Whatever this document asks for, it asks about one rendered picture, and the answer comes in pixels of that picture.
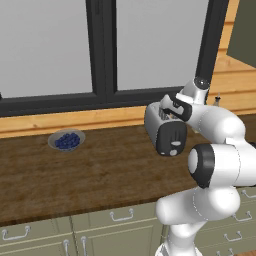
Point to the green cupboard door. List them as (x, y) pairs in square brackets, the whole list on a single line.
[(123, 243), (33, 248)]

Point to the dark green wall cupboard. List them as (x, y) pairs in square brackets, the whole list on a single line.
[(243, 30)]

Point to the silver and black toaster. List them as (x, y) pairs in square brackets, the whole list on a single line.
[(156, 126)]

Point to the blueberries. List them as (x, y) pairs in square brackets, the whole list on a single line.
[(67, 140)]

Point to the green drawer front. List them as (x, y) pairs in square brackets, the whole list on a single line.
[(40, 228), (243, 250), (246, 225), (248, 201), (93, 216), (213, 238)]

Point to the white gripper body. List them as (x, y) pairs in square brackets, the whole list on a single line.
[(166, 101)]

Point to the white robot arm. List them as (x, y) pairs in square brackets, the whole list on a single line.
[(216, 126)]

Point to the dark framed window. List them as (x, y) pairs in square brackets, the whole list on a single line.
[(103, 50)]

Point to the grey bowl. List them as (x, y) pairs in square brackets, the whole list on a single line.
[(51, 140)]

